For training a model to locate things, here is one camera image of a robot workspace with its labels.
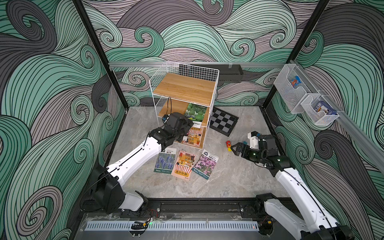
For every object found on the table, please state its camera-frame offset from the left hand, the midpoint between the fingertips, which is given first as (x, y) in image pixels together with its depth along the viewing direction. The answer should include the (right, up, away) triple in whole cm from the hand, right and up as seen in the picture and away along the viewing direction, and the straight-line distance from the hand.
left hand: (190, 123), depth 78 cm
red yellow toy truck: (+25, -14, +18) cm, 34 cm away
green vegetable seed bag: (+4, +5, +5) cm, 8 cm away
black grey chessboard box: (+24, 0, +29) cm, 38 cm away
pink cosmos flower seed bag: (+9, -26, +11) cm, 30 cm away
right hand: (+26, -15, +1) cm, 30 cm away
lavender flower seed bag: (-15, -24, +12) cm, 31 cm away
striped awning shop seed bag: (+2, -10, +23) cm, 25 cm away
